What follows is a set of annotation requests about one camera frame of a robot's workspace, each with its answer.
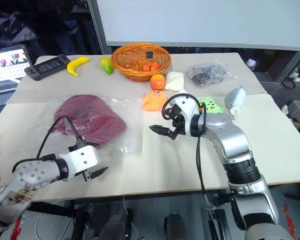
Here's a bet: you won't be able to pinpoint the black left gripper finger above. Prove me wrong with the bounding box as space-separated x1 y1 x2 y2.
89 166 110 179

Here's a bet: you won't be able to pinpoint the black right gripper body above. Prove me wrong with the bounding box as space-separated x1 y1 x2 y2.
165 104 189 137

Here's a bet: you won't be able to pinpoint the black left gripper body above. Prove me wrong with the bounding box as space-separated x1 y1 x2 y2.
80 167 93 183

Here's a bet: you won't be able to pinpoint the maroon cloth in plastic bag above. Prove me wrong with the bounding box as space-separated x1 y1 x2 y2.
43 94 145 156

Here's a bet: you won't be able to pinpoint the orange plush toy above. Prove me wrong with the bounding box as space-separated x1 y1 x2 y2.
142 90 169 112

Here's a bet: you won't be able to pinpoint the green card packet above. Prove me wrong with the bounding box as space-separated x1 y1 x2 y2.
196 96 224 114

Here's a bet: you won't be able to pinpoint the white soft pouch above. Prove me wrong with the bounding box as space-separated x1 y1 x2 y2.
163 70 186 92

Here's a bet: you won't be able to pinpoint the orange toy fruit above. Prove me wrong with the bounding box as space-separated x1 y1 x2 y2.
149 73 166 91

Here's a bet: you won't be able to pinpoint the small red toy pieces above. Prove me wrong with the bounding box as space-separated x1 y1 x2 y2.
141 61 160 73

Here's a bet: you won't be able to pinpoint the grey shark plush toy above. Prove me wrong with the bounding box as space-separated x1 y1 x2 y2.
224 85 247 121

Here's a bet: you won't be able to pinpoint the orange wicker basket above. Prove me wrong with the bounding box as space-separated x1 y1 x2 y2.
111 42 173 83

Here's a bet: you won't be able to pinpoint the green yellow toy mango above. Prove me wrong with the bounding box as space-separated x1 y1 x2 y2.
99 56 115 76

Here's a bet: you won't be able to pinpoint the white whiteboard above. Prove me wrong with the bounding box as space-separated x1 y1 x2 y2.
87 0 300 52

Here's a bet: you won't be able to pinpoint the yellow toy banana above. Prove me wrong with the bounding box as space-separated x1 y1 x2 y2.
66 56 91 77

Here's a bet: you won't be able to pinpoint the black handheld game console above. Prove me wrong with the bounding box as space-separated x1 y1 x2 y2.
23 54 72 82

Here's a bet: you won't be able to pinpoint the white power strip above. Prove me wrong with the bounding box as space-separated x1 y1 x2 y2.
288 71 300 85

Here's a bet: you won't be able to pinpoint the open laptop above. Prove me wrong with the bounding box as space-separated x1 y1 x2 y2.
0 44 31 109

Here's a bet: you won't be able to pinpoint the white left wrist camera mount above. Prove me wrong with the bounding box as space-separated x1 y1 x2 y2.
58 144 101 183

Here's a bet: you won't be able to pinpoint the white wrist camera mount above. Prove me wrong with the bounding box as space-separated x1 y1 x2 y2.
58 144 101 183
168 93 204 137

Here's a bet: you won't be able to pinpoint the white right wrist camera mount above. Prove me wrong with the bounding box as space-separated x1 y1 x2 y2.
168 93 204 137

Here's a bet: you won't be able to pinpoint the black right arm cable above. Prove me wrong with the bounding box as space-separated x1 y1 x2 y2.
161 92 217 226

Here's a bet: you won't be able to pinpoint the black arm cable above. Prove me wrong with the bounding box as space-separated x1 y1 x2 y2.
161 92 217 226
11 115 88 174

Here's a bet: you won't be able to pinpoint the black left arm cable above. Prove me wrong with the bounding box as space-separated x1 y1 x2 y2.
11 115 88 174

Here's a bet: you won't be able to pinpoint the clear bag of black cables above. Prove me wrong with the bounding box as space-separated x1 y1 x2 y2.
185 59 239 89

